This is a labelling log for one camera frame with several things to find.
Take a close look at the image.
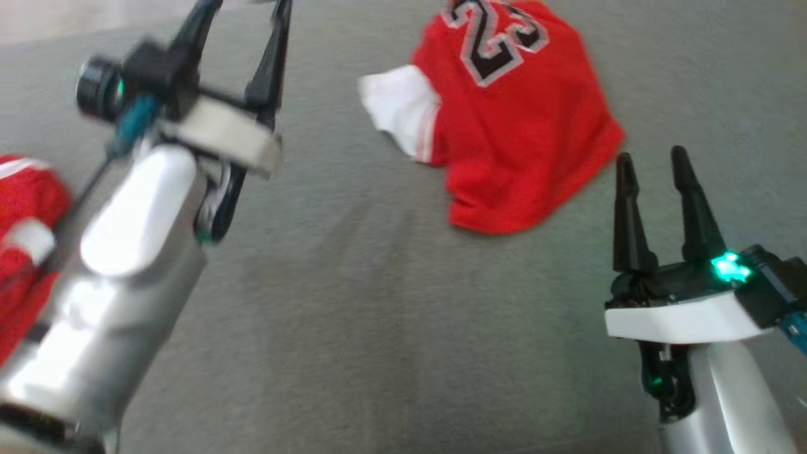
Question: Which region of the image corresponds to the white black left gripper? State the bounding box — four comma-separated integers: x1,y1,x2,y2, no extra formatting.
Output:
158,0,294,179

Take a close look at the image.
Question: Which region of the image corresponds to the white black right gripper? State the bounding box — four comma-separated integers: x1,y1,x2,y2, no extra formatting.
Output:
604,145,776,345

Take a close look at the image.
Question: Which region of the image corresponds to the red numbered basketball jersey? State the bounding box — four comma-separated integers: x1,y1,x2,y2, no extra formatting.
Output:
357,0,626,236

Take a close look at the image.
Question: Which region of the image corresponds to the red shorts white trim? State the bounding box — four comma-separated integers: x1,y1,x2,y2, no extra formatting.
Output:
0,154,73,370

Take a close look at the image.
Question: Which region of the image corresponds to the grey and yellow sofa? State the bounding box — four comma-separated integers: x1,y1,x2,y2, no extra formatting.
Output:
0,0,807,454

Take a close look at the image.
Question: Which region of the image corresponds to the right arm cable teal plug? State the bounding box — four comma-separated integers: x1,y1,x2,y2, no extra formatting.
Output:
777,308,807,354

